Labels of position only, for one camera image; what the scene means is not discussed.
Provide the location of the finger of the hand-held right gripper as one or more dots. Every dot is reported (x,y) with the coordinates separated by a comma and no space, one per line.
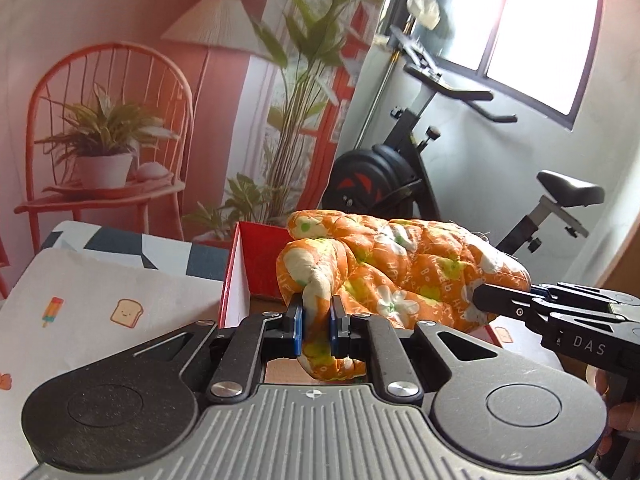
(575,296)
(510,305)

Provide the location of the grey geometric patterned cloth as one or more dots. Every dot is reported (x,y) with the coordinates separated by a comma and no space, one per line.
(165,252)

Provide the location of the printed white tablecloth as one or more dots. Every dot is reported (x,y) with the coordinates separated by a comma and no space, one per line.
(100,285)

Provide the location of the white plastic bag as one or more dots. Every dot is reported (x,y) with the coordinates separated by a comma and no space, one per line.
(424,7)

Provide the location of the dark framed window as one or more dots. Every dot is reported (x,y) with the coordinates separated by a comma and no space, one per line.
(540,35)

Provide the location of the person's right hand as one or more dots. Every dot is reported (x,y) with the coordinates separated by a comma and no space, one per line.
(625,415)

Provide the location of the metal pole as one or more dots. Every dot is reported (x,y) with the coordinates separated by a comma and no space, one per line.
(387,80)

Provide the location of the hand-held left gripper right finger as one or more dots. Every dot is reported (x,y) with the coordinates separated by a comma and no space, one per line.
(336,330)

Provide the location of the black exercise bike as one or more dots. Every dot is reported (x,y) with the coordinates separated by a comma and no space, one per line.
(380,170)

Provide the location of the wall poster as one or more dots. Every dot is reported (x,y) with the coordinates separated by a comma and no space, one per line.
(225,110)

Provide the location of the orange floral quilted oven mitt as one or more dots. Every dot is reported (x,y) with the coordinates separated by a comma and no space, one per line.
(400,270)

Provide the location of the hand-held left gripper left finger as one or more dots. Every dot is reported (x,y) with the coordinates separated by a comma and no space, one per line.
(298,327)

